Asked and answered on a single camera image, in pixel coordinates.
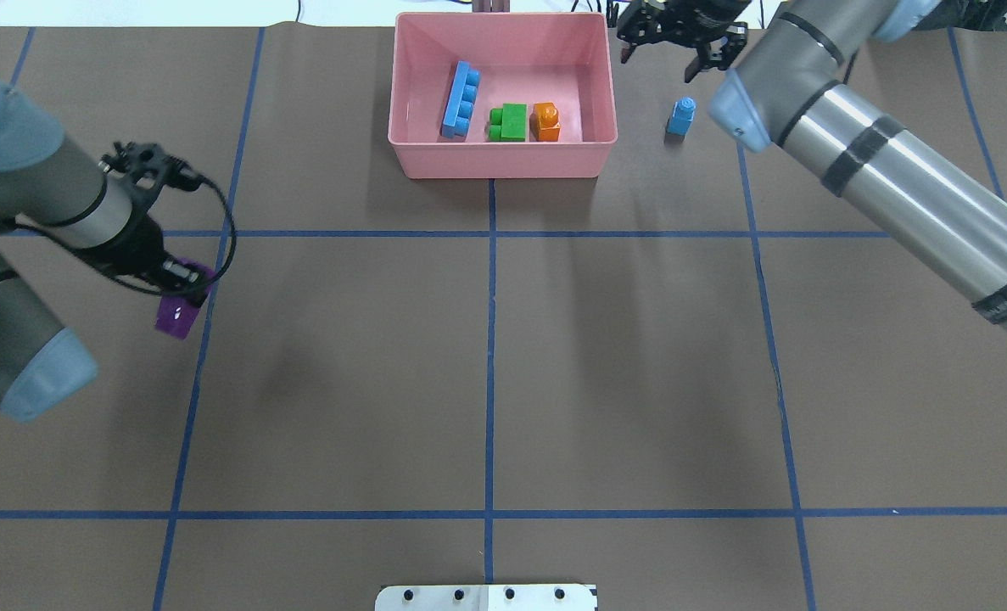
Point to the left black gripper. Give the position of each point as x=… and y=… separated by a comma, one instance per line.
x=141, y=242

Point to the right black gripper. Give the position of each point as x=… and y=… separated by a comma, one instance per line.
x=696, y=10

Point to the purple block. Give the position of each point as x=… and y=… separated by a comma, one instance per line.
x=177, y=322

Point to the small blue block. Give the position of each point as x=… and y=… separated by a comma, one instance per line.
x=681, y=117

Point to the orange block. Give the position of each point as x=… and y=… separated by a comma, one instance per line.
x=546, y=122

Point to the green block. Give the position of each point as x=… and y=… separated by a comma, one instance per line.
x=508, y=123

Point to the long blue block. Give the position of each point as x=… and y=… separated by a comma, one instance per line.
x=461, y=101

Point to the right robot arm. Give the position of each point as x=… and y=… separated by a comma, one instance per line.
x=785, y=91

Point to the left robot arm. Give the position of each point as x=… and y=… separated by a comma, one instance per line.
x=99, y=212

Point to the pink plastic box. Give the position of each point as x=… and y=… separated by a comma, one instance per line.
x=522, y=58

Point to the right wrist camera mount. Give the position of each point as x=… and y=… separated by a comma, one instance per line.
x=644, y=23

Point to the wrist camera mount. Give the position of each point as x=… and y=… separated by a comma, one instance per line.
x=145, y=169
x=644, y=23

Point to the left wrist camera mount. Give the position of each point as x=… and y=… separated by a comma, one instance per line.
x=145, y=169

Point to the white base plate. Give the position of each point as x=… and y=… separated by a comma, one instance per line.
x=567, y=596

